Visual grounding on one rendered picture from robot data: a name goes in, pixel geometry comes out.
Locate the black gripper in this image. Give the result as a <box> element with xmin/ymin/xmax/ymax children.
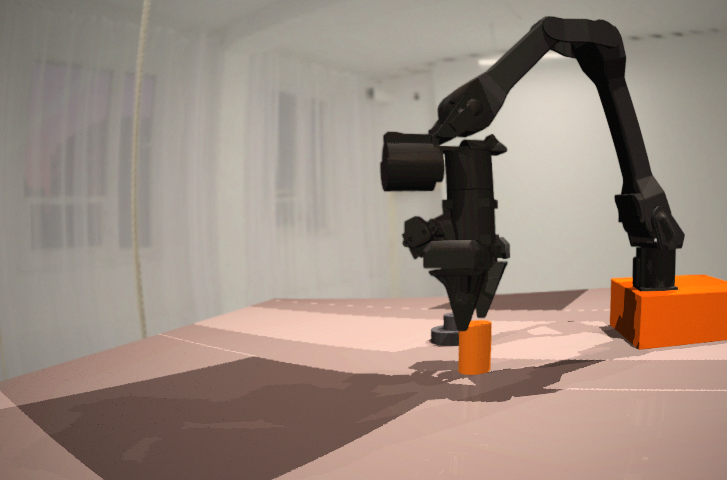
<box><xmin>423</xmin><ymin>189</ymin><xmax>510</xmax><ymax>332</ymax></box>

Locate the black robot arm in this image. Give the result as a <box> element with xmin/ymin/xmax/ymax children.
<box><xmin>380</xmin><ymin>16</ymin><xmax>685</xmax><ymax>292</ymax></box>

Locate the orange knob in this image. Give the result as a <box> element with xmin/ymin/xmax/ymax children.
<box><xmin>458</xmin><ymin>320</ymin><xmax>492</xmax><ymax>375</ymax></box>

